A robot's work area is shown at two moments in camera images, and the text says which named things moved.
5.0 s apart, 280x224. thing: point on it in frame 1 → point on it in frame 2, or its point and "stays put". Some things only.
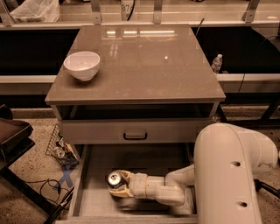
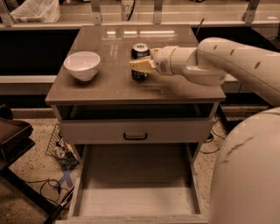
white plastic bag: x=37 y=11 stays put
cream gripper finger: x=122 y=192 → x=146 y=65
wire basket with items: x=60 y=151 stays put
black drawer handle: x=135 y=138 stays put
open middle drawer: x=93 y=202 stays put
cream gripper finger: x=126 y=173 → x=154 y=51
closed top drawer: x=134 y=131 stays put
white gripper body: x=138 y=184 → x=164 y=60
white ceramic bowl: x=83 y=65 stays put
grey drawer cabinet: x=132 y=97 stays put
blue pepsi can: x=114 y=179 → x=140 y=50
